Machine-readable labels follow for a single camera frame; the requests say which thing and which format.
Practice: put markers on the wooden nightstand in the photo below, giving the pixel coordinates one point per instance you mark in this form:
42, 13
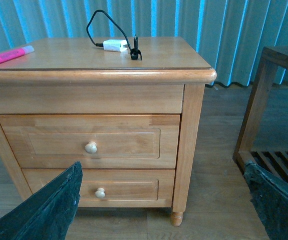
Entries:
71, 76

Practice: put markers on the dark wooden side table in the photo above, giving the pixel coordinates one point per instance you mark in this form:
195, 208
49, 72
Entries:
263, 137

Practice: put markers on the white usb charger adapter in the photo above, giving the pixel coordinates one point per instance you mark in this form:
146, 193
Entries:
115, 45

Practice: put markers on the drawer wooden knob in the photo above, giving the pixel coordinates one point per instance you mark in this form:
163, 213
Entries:
100, 193
91, 147

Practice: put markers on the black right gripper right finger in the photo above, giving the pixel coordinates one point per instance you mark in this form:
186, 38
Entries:
270, 200

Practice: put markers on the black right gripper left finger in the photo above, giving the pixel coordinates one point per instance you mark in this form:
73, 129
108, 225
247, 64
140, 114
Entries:
47, 214

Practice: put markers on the pink highlighter marker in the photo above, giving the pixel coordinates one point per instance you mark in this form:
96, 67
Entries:
15, 53

